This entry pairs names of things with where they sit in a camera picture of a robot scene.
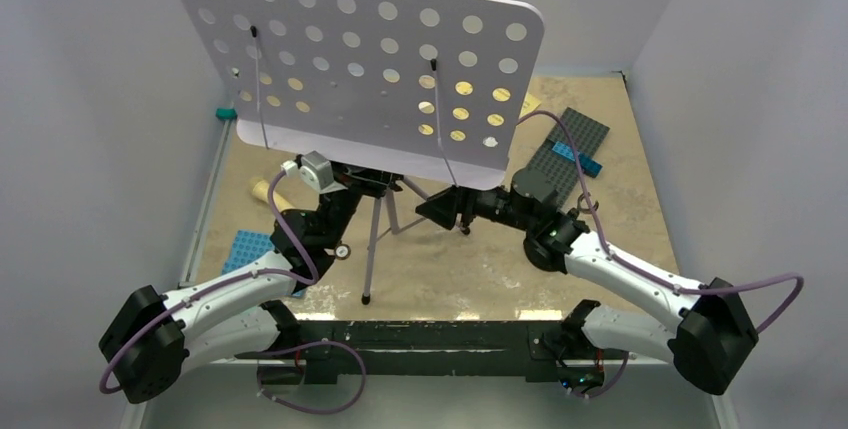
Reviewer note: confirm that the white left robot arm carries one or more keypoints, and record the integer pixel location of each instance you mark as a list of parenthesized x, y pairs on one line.
[(156, 337)]

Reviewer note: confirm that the poker chip front left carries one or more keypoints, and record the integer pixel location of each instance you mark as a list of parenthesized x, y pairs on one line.
[(342, 252)]

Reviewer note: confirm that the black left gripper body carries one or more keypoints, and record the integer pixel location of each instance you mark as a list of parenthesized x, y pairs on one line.
[(357, 183)]

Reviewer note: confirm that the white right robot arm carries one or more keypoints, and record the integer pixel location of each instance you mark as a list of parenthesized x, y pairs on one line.
[(703, 330)]

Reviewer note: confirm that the black front mounting rail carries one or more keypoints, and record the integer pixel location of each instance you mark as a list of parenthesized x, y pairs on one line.
[(536, 351)]

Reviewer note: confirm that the aluminium left frame rail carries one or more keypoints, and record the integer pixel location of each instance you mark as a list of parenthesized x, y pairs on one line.
[(172, 195)]

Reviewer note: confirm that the blue brick on baseplate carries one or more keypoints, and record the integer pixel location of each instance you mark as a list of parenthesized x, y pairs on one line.
[(578, 158)]

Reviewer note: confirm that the black desktop microphone stand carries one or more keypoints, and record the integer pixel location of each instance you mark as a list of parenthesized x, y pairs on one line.
[(550, 236)]

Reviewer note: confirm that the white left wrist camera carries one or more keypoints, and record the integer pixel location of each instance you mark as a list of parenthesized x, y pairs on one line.
[(314, 170)]

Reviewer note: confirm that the cream yellow microphone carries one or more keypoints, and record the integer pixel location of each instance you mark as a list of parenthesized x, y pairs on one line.
[(260, 190)]

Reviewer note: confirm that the yellow sheet music page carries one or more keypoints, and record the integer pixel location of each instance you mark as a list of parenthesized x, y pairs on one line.
[(529, 104)]

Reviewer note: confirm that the light blue studded baseplate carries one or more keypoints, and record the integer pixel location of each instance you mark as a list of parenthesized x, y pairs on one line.
[(246, 248)]

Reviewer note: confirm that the dark grey studded baseplate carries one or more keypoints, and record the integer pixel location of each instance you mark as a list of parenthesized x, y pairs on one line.
[(555, 159)]

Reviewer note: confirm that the teal plastic clip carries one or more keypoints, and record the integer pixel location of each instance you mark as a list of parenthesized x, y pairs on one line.
[(226, 114)]

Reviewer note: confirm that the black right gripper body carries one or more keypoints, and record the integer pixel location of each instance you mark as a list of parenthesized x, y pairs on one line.
[(488, 203)]

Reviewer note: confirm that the lilac tripod music stand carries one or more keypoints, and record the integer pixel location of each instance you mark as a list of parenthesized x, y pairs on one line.
[(426, 88)]

